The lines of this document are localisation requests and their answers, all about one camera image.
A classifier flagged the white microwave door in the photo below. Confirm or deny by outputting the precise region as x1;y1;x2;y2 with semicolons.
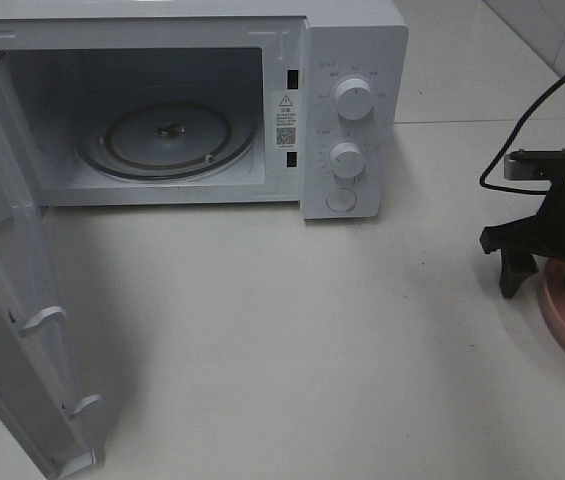
0;22;108;480

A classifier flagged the white warning label sticker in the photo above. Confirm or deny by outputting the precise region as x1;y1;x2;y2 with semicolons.
272;90;299;149

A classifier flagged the white microwave oven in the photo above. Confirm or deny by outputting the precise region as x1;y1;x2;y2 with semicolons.
0;1;408;220

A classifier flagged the white upper microwave knob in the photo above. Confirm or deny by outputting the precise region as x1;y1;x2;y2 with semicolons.
333;74;376;121

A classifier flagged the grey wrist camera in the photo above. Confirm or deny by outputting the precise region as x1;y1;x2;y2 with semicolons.
504;149;565;183

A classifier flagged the glass microwave turntable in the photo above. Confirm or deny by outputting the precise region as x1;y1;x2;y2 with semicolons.
76;99;258;181

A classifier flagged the round microwave door button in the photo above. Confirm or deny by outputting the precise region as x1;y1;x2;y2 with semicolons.
326;188;357;213

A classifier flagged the black camera cable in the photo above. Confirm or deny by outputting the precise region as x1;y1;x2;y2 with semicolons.
479;54;565;194

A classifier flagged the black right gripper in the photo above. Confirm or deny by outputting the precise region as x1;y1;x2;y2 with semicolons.
479;182;565;299

